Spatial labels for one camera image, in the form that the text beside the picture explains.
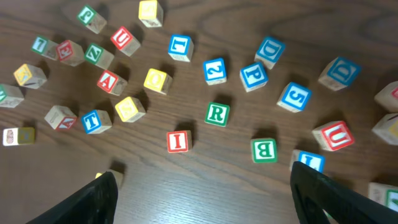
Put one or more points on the red I block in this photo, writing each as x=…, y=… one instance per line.
x=179, y=141

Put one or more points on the green J block left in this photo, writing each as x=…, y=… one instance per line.
x=91, y=19

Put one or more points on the green 7 block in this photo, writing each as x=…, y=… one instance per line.
x=45, y=47

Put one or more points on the green B block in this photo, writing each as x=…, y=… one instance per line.
x=264, y=150

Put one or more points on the red E block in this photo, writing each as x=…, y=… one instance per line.
x=70, y=53

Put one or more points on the green j block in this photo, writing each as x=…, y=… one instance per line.
x=91, y=19
x=383, y=194

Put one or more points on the red U block left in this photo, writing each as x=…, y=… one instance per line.
x=125, y=41

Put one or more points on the yellow C block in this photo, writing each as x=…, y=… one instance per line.
x=119, y=177

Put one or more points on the green V block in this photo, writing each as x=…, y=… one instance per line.
x=11, y=96

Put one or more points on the yellow block right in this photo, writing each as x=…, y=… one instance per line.
x=386, y=129

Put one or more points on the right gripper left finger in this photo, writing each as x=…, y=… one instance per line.
x=94, y=203

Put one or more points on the blue 2 block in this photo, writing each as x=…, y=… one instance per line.
x=215, y=71

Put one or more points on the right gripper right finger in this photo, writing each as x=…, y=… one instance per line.
x=316, y=195

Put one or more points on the blue 5 block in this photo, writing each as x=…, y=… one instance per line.
x=294, y=97

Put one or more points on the yellow O block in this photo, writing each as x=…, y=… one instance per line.
x=158, y=81

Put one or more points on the red A block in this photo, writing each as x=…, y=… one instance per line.
x=111, y=83

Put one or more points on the blue P block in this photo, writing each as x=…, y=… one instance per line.
x=253, y=76

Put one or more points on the red U block right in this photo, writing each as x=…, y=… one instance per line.
x=333, y=136

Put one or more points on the pineapple picture block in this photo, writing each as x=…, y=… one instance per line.
x=18, y=136

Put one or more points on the green J block right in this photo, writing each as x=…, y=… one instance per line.
x=383, y=194

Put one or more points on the yellow block top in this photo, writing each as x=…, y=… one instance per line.
x=151, y=13

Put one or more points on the green Z block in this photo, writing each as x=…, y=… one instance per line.
x=98, y=56

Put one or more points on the tan block red side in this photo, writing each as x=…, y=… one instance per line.
x=60, y=117

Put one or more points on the blue l block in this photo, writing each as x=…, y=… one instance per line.
x=315, y=161
x=181, y=47

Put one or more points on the blue T block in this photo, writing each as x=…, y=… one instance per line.
x=96, y=122

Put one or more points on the yellow S block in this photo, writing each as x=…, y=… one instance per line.
x=130, y=109

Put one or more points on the blue Q block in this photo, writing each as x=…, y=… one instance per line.
x=339, y=74

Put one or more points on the yellow block left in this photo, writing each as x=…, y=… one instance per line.
x=29, y=76

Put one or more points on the blue D block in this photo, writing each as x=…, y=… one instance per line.
x=269, y=52

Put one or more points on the red M block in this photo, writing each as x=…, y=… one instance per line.
x=387, y=97

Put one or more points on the green R block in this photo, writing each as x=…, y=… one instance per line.
x=217, y=114

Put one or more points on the red u block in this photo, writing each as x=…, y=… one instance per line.
x=125, y=41
x=333, y=136

